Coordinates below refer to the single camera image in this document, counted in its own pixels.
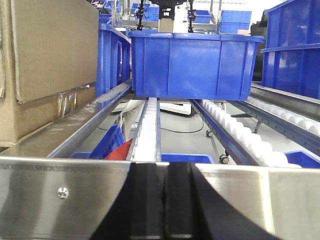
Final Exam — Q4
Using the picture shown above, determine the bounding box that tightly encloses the stainless steel shelf front rail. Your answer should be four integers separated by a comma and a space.
0, 157, 320, 240

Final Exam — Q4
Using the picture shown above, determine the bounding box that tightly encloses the blue plastic bins right stack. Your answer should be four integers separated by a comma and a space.
261, 0, 320, 99

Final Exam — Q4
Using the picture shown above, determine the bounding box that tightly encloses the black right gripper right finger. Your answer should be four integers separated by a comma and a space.
164, 162, 277, 240

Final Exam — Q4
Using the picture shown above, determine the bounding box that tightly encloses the blue bin lower right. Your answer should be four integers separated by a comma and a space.
284, 150, 320, 169

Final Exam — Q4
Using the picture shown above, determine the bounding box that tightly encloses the white roller track far right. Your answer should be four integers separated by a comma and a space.
229, 96, 320, 156

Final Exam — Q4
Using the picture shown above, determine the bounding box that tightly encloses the steel shelf side guide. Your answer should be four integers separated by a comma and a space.
48, 79, 132, 158

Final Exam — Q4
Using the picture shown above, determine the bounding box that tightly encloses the blue plastic bin centre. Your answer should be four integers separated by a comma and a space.
128, 31, 264, 101

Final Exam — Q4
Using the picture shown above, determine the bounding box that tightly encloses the blue bin lower middle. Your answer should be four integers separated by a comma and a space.
161, 153, 215, 164

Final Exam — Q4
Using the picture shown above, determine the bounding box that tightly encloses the blue plastic bin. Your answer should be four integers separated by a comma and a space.
95, 23, 131, 98
128, 31, 264, 101

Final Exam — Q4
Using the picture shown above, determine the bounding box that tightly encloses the blue bin lower left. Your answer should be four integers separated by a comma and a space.
70, 124, 125, 160

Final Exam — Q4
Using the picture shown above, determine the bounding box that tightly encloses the white roller track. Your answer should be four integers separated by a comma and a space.
190, 99, 301, 169
229, 96, 320, 156
126, 97, 161, 162

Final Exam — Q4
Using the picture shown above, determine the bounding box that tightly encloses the brown cardboard carton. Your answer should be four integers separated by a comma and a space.
0, 0, 99, 147

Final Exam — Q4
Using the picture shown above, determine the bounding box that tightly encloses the white roller track centre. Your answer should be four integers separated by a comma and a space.
126, 97, 161, 162

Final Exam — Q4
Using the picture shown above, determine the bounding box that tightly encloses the blue plastic bin left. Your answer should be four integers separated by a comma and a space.
95, 23, 131, 98

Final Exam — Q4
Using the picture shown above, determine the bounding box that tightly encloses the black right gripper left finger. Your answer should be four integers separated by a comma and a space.
90, 163, 164, 240

